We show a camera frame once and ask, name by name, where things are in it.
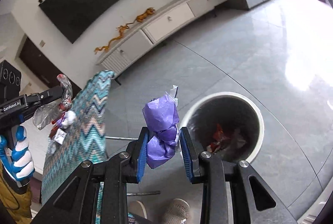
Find clear silver wrapper trash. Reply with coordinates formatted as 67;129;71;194
33;73;76;145

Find purple plastic bag trash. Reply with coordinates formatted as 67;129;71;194
142;85;179;169

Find white round trash bin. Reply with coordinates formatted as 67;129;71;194
180;92;265;163

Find blue white gloved left hand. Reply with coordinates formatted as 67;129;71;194
1;126;35;185

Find red wrapper in bin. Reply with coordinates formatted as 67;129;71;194
207;124;231;153

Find beige left shoe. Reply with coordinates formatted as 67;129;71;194
128;200;147;219

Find beige shoe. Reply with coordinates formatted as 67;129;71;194
128;200;147;219
162;199;190;224

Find dark brown entrance door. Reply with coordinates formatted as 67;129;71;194
18;36;82;99

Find beige right shoe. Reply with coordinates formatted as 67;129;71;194
162;199;190;224

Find zigzag knitted table cloth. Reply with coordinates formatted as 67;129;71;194
41;70;116;224

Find golden dragon figurine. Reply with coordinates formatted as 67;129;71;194
94;24;130;54

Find golden tiger figurine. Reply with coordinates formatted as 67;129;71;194
135;7;155;23

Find white tv cabinet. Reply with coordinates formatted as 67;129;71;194
97;0;226;78

